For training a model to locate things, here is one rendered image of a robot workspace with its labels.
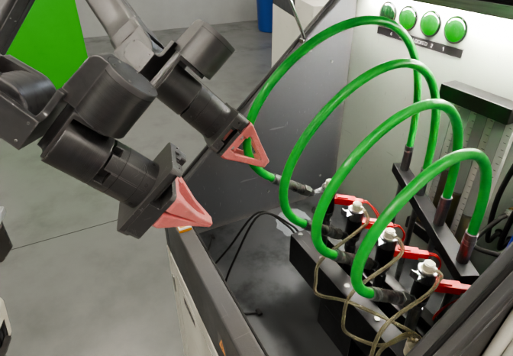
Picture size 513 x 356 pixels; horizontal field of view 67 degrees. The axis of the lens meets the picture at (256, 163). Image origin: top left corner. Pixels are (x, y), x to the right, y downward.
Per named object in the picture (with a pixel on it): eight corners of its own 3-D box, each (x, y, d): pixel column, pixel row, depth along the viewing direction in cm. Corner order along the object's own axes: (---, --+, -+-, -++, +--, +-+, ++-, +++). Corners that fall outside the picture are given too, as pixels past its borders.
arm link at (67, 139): (37, 139, 42) (24, 165, 37) (73, 90, 41) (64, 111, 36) (96, 170, 46) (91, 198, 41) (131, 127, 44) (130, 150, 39)
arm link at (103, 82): (14, 95, 43) (-38, 111, 35) (72, 12, 41) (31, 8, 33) (105, 162, 46) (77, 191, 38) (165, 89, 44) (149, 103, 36)
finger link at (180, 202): (227, 227, 46) (161, 189, 42) (188, 265, 48) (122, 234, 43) (218, 194, 52) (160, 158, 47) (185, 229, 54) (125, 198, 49)
